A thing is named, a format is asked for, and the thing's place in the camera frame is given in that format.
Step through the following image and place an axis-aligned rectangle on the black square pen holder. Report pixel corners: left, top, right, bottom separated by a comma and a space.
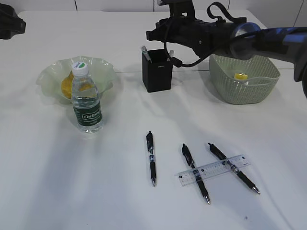
142, 49, 173, 92

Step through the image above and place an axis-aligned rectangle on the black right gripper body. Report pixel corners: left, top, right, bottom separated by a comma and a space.
146, 18, 234, 58

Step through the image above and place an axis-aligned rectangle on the teal utility knife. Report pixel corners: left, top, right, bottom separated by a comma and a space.
141, 46, 152, 63

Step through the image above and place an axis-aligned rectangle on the clear water bottle green label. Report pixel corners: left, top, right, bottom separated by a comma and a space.
71, 61, 103, 134

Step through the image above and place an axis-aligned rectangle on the black pen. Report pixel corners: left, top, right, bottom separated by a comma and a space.
146, 131, 157, 187
181, 143, 211, 205
208, 143, 261, 195

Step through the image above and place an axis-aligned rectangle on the translucent green wavy glass plate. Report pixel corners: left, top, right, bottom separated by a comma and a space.
36, 56, 117, 104

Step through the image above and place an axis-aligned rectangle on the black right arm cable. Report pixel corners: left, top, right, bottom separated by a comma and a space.
164, 1, 262, 68

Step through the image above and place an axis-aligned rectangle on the black pen middle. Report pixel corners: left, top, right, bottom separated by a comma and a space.
181, 143, 211, 205

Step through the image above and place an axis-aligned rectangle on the clear plastic ruler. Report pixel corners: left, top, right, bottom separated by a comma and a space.
175, 155, 250, 186

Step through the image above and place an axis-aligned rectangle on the black pen left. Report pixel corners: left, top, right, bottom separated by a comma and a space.
146, 131, 157, 187

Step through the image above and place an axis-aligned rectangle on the yellow pear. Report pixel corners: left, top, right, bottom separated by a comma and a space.
60, 71, 95, 100

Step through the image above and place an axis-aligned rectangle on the black pen right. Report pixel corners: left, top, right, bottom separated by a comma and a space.
208, 143, 261, 195

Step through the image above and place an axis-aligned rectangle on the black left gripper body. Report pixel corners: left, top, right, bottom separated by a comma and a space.
0, 3, 26, 40

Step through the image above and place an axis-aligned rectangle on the green woven plastic basket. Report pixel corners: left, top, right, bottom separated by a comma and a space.
209, 55, 280, 104

